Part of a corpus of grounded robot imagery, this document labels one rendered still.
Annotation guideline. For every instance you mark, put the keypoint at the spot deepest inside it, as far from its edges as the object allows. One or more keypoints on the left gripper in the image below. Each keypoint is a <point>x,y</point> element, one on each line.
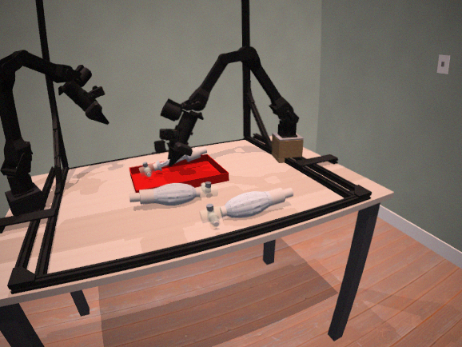
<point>176,149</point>

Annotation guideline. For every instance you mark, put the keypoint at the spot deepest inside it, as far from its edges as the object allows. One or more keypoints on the red tray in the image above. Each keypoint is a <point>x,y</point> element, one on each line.
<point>191,173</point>

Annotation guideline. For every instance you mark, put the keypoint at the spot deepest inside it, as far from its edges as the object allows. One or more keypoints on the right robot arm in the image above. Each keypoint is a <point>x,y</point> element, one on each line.
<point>17,152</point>

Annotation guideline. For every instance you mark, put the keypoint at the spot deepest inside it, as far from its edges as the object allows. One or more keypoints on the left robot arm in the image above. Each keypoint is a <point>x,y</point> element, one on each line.
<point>249,57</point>

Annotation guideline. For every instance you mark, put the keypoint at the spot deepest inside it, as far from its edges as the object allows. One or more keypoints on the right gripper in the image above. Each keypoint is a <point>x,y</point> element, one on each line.
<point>94,111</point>

